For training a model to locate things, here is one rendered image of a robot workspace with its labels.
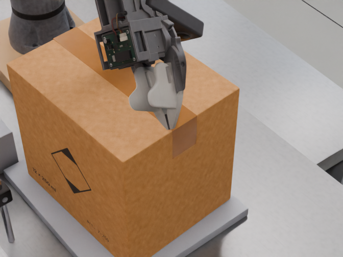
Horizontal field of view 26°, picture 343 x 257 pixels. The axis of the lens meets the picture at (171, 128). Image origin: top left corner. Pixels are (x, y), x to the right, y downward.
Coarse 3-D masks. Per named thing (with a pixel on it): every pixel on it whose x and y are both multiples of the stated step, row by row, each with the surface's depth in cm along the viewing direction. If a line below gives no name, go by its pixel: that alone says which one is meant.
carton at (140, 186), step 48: (48, 48) 124; (96, 48) 124; (48, 96) 115; (96, 96) 115; (192, 96) 115; (48, 144) 124; (96, 144) 109; (144, 144) 108; (192, 144) 116; (48, 192) 136; (96, 192) 118; (144, 192) 113; (192, 192) 124; (144, 240) 121
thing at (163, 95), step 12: (156, 72) 98; (168, 72) 99; (156, 84) 98; (168, 84) 99; (156, 96) 97; (168, 96) 99; (180, 96) 100; (168, 108) 99; (180, 108) 100; (168, 120) 101
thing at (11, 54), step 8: (72, 16) 173; (0, 24) 171; (8, 24) 171; (80, 24) 171; (0, 32) 169; (0, 40) 167; (8, 40) 167; (0, 48) 165; (8, 48) 165; (0, 56) 163; (8, 56) 163; (16, 56) 163; (0, 64) 161; (0, 72) 160; (8, 80) 157; (8, 88) 160
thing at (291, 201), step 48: (0, 0) 184; (0, 96) 158; (240, 144) 148; (288, 144) 148; (240, 192) 139; (288, 192) 139; (336, 192) 139; (0, 240) 131; (48, 240) 131; (240, 240) 131; (288, 240) 131; (336, 240) 131
